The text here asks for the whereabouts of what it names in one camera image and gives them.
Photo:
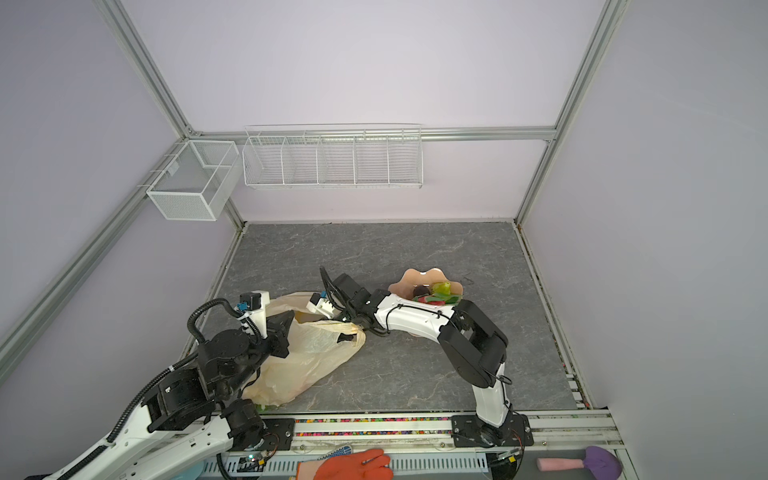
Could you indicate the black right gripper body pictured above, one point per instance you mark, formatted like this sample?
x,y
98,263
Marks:
x,y
354,315

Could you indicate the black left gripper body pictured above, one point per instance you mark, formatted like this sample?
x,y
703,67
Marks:
x,y
260,347

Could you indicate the translucent banana print plastic bag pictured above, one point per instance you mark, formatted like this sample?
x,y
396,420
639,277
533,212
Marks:
x,y
314,353

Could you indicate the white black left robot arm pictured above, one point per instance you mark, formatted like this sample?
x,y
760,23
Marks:
x,y
196,409

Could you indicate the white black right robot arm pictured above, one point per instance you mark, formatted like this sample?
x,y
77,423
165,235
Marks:
x,y
475,346

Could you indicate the peach wavy fruit bowl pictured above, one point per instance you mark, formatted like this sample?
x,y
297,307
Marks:
x,y
412,279

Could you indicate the pink fake dragon fruit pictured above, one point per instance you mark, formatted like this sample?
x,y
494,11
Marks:
x,y
438,299

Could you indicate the orange work glove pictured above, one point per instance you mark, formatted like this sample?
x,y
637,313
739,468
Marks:
x,y
372,464

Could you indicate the white mesh box basket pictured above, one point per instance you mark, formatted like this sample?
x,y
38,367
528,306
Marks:
x,y
197,181

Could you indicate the purple pink brush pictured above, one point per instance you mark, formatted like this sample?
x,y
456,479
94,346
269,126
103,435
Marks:
x,y
602,464

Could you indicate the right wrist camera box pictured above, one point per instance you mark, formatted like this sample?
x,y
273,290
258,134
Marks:
x,y
320,305

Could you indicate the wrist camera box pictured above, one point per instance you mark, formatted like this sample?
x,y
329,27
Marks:
x,y
253,305
320,305

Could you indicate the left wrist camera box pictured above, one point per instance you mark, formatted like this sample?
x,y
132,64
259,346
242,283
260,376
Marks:
x,y
253,305

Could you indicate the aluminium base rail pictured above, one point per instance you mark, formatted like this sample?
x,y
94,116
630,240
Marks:
x,y
442,432

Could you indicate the white wire wall shelf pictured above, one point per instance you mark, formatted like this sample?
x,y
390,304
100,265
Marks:
x,y
374,155

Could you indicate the aluminium corner frame post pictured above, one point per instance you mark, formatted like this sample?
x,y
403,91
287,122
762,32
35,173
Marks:
x,y
126,34

